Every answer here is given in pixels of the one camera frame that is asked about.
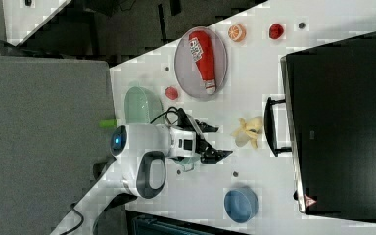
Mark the red ketchup bottle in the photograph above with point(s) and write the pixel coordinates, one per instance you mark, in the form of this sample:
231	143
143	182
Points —
202	54

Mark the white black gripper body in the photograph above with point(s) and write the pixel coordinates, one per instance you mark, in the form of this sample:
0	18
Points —
183	144

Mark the orange slice toy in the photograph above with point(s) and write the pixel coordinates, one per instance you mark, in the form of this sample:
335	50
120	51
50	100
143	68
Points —
236	32

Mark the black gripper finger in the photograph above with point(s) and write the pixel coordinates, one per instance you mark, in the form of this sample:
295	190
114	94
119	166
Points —
213	156
205	128

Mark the green plastic colander basket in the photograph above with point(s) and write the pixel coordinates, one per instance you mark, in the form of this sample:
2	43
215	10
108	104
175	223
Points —
141	105

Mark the peeled banana toy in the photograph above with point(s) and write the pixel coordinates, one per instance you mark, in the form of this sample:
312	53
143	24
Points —
248	132

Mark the small dark red strawberry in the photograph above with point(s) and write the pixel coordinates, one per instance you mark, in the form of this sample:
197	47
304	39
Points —
276	31

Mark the black toaster oven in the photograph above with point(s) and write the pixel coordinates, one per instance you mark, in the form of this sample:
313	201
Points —
330	100

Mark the green lime toy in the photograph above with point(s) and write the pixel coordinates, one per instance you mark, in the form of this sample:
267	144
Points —
108	123

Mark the blue cup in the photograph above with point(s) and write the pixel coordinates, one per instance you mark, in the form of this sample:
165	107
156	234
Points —
241	204

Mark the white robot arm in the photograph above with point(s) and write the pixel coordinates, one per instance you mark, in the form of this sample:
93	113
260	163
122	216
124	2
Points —
140	151

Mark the grey round plate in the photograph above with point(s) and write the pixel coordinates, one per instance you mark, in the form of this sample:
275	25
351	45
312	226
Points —
186	70

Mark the large red strawberry toy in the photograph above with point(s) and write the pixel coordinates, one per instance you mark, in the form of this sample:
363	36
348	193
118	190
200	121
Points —
171	93

